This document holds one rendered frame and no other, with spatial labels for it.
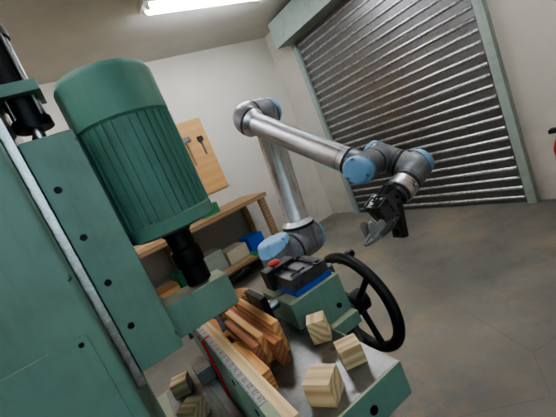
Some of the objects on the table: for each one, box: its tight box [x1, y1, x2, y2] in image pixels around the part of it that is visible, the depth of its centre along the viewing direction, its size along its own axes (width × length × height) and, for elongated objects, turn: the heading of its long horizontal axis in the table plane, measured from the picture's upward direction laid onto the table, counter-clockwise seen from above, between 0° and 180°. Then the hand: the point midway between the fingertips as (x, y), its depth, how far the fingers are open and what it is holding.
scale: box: [196, 326, 266, 407], centre depth 68 cm, size 50×1×1 cm, turn 94°
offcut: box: [301, 363, 344, 408], centre depth 50 cm, size 4×4×4 cm
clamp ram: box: [244, 289, 285, 319], centre depth 74 cm, size 9×8×9 cm
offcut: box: [333, 333, 367, 371], centre depth 55 cm, size 4×3×4 cm
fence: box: [192, 329, 281, 417], centre depth 68 cm, size 60×2×6 cm, turn 94°
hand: (368, 244), depth 100 cm, fingers closed
